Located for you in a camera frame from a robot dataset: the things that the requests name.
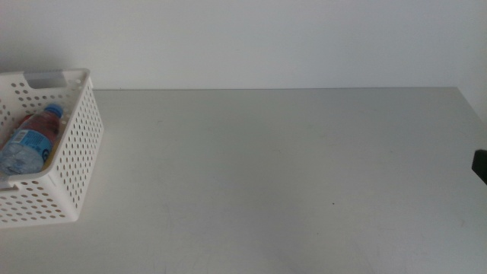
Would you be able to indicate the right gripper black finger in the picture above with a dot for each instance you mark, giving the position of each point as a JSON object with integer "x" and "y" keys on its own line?
{"x": 481, "y": 167}

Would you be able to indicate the clear water bottle blue cap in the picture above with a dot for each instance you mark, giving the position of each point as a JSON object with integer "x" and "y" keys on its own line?
{"x": 30, "y": 144}

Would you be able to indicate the red soda can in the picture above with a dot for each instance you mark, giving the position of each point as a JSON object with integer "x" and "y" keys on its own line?
{"x": 26, "y": 120}

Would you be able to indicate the white perforated plastic basket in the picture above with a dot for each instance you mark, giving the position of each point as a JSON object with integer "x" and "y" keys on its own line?
{"x": 81, "y": 152}

